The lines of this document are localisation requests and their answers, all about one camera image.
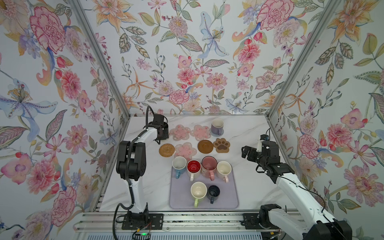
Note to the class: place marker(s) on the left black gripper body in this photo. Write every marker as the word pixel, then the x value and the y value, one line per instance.
pixel 163 135

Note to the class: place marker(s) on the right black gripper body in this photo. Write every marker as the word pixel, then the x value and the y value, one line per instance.
pixel 262 162

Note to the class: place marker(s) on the pink flower coaster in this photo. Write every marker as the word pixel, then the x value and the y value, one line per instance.
pixel 201 132
pixel 180 133
pixel 185 150

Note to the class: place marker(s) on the woven rattan round coaster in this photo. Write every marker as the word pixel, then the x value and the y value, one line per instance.
pixel 167 150

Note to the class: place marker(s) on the brown paw cork coaster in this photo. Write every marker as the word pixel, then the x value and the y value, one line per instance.
pixel 221 145

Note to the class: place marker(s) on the pink flower coaster front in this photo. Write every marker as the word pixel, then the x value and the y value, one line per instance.
pixel 185 150

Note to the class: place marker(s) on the cream mug purple handle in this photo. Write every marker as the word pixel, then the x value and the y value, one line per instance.
pixel 217 127

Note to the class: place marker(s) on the brown round wooden coaster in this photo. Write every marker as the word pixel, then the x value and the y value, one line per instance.
pixel 205 146

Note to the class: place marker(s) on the grey blue woven coaster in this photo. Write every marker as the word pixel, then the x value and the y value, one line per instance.
pixel 222 135

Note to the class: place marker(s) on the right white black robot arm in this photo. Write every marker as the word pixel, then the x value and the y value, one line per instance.
pixel 317 224

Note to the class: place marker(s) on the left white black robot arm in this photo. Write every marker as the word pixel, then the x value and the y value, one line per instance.
pixel 132 163

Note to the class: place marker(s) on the blue mug white inside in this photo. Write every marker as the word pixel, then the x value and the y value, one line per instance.
pixel 179 165

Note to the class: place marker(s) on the pink tall mug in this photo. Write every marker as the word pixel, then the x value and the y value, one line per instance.
pixel 209 167

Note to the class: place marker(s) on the red inside white mug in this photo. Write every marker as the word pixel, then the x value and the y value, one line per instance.
pixel 194 169

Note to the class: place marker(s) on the small dark blue mug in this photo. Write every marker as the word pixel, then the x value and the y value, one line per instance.
pixel 213 193

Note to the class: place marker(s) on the lavender serving tray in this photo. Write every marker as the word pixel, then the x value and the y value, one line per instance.
pixel 182 199

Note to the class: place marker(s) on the cream mug pink handle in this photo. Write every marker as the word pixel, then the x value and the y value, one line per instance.
pixel 224 169

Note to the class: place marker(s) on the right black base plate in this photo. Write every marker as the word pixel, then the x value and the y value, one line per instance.
pixel 256 221

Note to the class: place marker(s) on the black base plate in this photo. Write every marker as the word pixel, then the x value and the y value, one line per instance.
pixel 134 221
pixel 256 221

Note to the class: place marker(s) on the cream mug green handle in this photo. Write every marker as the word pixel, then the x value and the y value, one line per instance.
pixel 198 192

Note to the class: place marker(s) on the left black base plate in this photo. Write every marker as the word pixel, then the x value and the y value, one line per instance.
pixel 134 221

